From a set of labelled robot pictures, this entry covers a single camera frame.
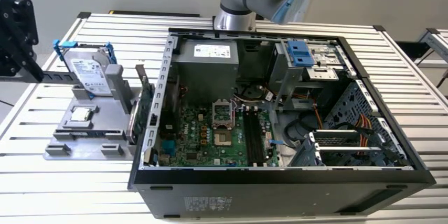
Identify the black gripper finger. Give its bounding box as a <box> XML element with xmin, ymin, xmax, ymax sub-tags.
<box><xmin>7</xmin><ymin>34</ymin><xmax>45</xmax><ymax>82</ymax></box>

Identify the black RAM slot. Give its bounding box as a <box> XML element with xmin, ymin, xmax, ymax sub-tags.
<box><xmin>251</xmin><ymin>106</ymin><xmax>265</xmax><ymax>167</ymax></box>
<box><xmin>255</xmin><ymin>106</ymin><xmax>269</xmax><ymax>167</ymax></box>
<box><xmin>243</xmin><ymin>106</ymin><xmax>256</xmax><ymax>167</ymax></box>
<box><xmin>247</xmin><ymin>106</ymin><xmax>260</xmax><ymax>167</ymax></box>

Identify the hard disk in blue carrier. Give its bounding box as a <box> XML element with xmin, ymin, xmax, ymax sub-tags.
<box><xmin>52</xmin><ymin>39</ymin><xmax>119</xmax><ymax>98</ymax></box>

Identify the silver CPU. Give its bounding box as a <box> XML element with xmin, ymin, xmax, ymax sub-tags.
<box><xmin>69</xmin><ymin>108</ymin><xmax>95</xmax><ymax>123</ymax></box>

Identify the grey parts rack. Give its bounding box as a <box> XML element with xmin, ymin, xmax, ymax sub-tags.
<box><xmin>41</xmin><ymin>63</ymin><xmax>144</xmax><ymax>162</ymax></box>

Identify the green graphics card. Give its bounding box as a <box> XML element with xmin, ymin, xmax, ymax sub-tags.
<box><xmin>125</xmin><ymin>63</ymin><xmax>157</xmax><ymax>146</ymax></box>

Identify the grey power supply unit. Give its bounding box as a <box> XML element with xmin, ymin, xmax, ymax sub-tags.
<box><xmin>171</xmin><ymin>39</ymin><xmax>241</xmax><ymax>104</ymax></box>

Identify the metal socket cover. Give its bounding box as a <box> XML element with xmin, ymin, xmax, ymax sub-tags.
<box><xmin>212</xmin><ymin>99</ymin><xmax>235</xmax><ymax>128</ymax></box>

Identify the CPU socket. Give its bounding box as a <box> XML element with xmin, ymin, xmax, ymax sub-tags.
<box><xmin>213</xmin><ymin>129</ymin><xmax>235</xmax><ymax>146</ymax></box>

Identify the green motherboard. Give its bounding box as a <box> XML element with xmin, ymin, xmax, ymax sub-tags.
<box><xmin>157</xmin><ymin>103</ymin><xmax>283</xmax><ymax>168</ymax></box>

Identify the black open PC case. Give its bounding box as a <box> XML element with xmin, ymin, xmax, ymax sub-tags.
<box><xmin>125</xmin><ymin>26</ymin><xmax>437</xmax><ymax>219</ymax></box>

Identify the metal drive cage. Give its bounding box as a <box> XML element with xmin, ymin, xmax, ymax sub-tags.
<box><xmin>269</xmin><ymin>39</ymin><xmax>357</xmax><ymax>109</ymax></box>

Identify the metal disk bay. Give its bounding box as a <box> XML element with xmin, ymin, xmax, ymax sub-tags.
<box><xmin>289</xmin><ymin>129</ymin><xmax>385</xmax><ymax>167</ymax></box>

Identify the black rail with yellow end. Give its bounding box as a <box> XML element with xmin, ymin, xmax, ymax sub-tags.
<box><xmin>108</xmin><ymin>10</ymin><xmax>201</xmax><ymax>18</ymax></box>

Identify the pink white wire bundle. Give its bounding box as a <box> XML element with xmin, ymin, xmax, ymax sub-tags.
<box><xmin>232</xmin><ymin>93</ymin><xmax>267</xmax><ymax>109</ymax></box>

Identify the blue plastic drive bracket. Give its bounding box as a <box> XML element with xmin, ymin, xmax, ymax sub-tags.
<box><xmin>285</xmin><ymin>39</ymin><xmax>313</xmax><ymax>68</ymax></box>

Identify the black looped cable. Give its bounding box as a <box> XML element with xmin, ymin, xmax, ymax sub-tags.
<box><xmin>284</xmin><ymin>111</ymin><xmax>316</xmax><ymax>146</ymax></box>

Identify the orange wire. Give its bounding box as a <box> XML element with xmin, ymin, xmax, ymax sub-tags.
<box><xmin>313</xmin><ymin>104</ymin><xmax>325</xmax><ymax>130</ymax></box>

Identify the red yellow wire bundle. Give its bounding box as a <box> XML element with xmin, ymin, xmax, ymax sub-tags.
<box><xmin>355</xmin><ymin>113</ymin><xmax>375</xmax><ymax>149</ymax></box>

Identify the aluminium side table frame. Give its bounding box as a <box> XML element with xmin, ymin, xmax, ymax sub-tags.
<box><xmin>415</xmin><ymin>27</ymin><xmax>448</xmax><ymax>69</ymax></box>

